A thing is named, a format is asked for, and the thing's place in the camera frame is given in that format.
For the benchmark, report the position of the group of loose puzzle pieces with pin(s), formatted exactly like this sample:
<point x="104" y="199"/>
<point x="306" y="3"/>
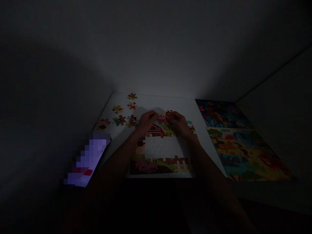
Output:
<point x="118" y="120"/>

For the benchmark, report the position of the yellow finished puzzle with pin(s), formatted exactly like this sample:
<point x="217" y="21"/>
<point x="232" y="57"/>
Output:
<point x="246" y="153"/>

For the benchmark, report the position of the person's left hand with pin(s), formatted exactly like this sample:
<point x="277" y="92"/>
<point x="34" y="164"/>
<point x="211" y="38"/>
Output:
<point x="145" y="122"/>

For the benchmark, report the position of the dark blue finished puzzle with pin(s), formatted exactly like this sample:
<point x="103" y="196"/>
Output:
<point x="220" y="114"/>

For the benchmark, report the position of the person's right fingers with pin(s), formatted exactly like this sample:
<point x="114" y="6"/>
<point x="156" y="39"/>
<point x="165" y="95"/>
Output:
<point x="172" y="116"/>

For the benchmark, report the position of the farm jigsaw puzzle board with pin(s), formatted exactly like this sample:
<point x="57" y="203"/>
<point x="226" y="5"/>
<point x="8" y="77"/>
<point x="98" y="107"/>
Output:
<point x="161" y="151"/>

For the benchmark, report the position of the person's left fingers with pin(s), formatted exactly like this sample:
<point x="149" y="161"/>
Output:
<point x="152" y="114"/>

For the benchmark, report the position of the red orange jigsaw piece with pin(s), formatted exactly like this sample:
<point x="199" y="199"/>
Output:
<point x="161" y="118"/>

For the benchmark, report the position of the person's right hand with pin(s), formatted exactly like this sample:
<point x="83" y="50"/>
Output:
<point x="181" y="124"/>

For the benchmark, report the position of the black smartphone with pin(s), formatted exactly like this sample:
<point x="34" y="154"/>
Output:
<point x="93" y="161"/>

